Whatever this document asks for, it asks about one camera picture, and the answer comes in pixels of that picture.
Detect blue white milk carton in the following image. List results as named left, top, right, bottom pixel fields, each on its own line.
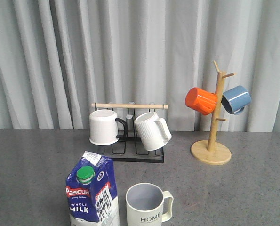
left=66, top=151, right=120, bottom=226

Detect cream HOME mug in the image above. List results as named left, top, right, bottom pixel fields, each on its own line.
left=125, top=183, right=174, bottom=226

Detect white ribbed mug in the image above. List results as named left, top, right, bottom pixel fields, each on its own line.
left=135, top=112, right=172, bottom=151

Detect orange mug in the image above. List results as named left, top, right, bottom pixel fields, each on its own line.
left=185, top=87, right=217, bottom=115

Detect wooden mug tree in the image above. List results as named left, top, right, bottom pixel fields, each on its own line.
left=191, top=61, right=236, bottom=165

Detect blue mug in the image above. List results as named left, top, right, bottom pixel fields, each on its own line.
left=221, top=86, right=251, bottom=115

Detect grey curtain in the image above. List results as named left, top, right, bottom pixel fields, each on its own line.
left=0, top=0, right=280, bottom=132

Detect black wire mug rack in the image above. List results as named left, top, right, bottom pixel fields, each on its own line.
left=90, top=102, right=168, bottom=163

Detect white mug black handle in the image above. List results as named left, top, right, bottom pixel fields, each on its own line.
left=89, top=109, right=128, bottom=145

